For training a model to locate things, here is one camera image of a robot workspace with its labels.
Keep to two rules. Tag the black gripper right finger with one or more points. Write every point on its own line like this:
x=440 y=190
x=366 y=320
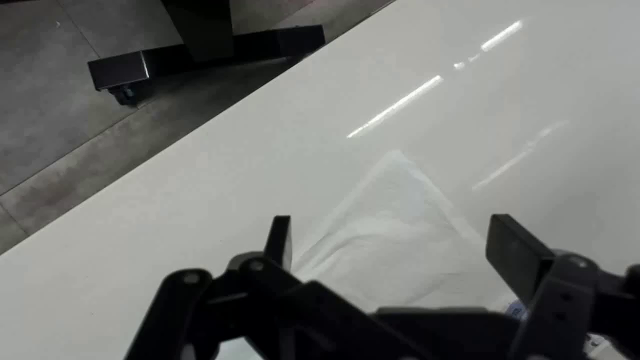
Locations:
x=566 y=300

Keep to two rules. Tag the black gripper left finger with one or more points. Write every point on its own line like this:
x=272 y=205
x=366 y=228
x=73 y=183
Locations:
x=267 y=293

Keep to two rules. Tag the white cloth towel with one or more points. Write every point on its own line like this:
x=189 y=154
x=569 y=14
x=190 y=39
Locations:
x=401 y=233

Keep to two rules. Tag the black caster wheel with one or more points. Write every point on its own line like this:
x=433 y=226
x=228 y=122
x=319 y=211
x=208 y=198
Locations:
x=124 y=95

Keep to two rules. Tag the black stand base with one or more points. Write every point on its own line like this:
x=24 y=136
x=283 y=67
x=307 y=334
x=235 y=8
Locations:
x=200 y=40

